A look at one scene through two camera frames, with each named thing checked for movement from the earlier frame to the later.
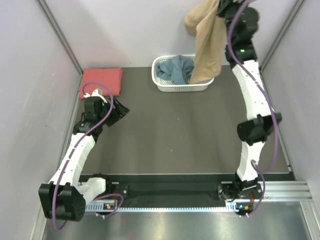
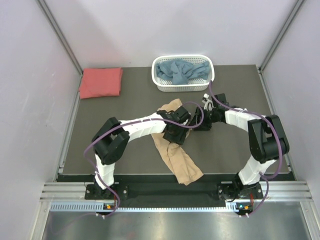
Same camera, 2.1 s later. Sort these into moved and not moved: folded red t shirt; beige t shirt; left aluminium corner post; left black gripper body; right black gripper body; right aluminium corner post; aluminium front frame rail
Moved: left black gripper body; right black gripper body; beige t shirt
Not moved: left aluminium corner post; aluminium front frame rail; folded red t shirt; right aluminium corner post
